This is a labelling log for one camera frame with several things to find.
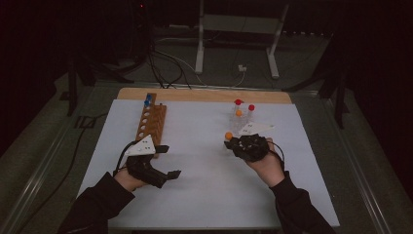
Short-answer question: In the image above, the person's right hand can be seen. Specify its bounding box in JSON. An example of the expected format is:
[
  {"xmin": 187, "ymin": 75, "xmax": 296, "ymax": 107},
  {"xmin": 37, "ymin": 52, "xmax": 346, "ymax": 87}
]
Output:
[{"xmin": 244, "ymin": 137, "xmax": 286, "ymax": 188}]

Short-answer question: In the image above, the white floor cable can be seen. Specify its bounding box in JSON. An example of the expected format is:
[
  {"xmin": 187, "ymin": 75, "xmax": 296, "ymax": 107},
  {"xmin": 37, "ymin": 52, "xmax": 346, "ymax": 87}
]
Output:
[{"xmin": 155, "ymin": 37, "xmax": 246, "ymax": 89}]

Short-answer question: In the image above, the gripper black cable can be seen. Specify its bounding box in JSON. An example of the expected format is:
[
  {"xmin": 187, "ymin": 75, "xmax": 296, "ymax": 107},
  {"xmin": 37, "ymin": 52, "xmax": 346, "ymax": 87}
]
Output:
[
  {"xmin": 266, "ymin": 137, "xmax": 286, "ymax": 174},
  {"xmin": 111, "ymin": 139, "xmax": 137, "ymax": 176}
]

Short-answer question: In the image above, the person's left hand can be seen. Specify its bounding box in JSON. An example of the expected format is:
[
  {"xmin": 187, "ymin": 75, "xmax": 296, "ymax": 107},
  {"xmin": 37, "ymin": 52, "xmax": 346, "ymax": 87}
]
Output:
[{"xmin": 113, "ymin": 167, "xmax": 149, "ymax": 193}]

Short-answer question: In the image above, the white metal stand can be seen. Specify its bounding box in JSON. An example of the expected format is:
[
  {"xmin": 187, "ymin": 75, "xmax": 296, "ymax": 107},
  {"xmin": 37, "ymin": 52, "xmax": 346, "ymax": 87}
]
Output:
[{"xmin": 194, "ymin": 0, "xmax": 290, "ymax": 80}]

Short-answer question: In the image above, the wooden test tube rack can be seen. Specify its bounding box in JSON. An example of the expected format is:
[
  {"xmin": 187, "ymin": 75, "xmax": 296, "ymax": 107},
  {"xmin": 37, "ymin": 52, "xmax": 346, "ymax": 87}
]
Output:
[{"xmin": 134, "ymin": 92, "xmax": 168, "ymax": 160}]

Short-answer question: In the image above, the clear plastic tube rack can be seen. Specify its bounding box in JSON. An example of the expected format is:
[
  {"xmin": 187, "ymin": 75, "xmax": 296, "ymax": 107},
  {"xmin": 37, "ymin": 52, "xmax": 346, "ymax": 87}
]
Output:
[{"xmin": 229, "ymin": 98, "xmax": 259, "ymax": 137}]

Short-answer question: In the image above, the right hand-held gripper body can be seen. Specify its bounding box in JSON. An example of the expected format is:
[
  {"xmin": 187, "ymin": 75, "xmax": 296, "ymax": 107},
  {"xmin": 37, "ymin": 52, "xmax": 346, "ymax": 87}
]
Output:
[{"xmin": 232, "ymin": 122, "xmax": 276, "ymax": 163}]

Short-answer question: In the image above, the metal floor rail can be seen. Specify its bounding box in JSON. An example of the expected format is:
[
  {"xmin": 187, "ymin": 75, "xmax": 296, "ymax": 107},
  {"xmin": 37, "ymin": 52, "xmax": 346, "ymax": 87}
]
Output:
[
  {"xmin": 0, "ymin": 84, "xmax": 98, "ymax": 234},
  {"xmin": 319, "ymin": 97, "xmax": 394, "ymax": 234}
]

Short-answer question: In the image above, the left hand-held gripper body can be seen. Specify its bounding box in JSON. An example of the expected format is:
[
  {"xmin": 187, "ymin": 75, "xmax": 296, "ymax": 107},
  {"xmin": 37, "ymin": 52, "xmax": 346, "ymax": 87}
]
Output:
[{"xmin": 124, "ymin": 134, "xmax": 169, "ymax": 189}]

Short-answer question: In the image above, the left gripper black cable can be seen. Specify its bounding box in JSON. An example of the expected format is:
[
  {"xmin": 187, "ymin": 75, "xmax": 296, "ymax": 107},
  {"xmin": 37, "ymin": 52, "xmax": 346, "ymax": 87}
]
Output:
[{"xmin": 111, "ymin": 139, "xmax": 137, "ymax": 176}]

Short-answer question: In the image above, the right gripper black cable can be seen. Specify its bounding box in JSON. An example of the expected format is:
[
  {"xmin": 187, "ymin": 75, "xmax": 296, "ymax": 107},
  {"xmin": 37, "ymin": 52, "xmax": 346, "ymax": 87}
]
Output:
[{"xmin": 266, "ymin": 137, "xmax": 286, "ymax": 174}]

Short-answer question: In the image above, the long black floor cable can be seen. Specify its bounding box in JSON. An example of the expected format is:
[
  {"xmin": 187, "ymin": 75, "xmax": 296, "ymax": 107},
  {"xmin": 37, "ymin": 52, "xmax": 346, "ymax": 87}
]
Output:
[{"xmin": 15, "ymin": 111, "xmax": 110, "ymax": 234}]

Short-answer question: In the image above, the white table mat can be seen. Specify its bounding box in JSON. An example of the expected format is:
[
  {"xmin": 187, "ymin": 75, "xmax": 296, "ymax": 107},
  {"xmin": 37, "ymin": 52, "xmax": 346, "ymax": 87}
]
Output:
[{"xmin": 76, "ymin": 97, "xmax": 341, "ymax": 230}]

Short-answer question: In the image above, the black floor cable bundle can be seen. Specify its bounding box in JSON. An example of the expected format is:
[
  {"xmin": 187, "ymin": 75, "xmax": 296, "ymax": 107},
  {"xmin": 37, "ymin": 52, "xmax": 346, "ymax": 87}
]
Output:
[{"xmin": 147, "ymin": 42, "xmax": 193, "ymax": 91}]

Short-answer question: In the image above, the wooden table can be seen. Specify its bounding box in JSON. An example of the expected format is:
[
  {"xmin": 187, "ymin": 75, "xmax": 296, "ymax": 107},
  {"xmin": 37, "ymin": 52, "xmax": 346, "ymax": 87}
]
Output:
[{"xmin": 116, "ymin": 87, "xmax": 293, "ymax": 105}]

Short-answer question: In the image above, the black floor stand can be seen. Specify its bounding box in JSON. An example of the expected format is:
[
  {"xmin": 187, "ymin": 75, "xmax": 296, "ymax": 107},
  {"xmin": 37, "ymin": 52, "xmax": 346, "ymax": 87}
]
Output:
[
  {"xmin": 66, "ymin": 55, "xmax": 135, "ymax": 117},
  {"xmin": 282, "ymin": 61, "xmax": 351, "ymax": 130}
]

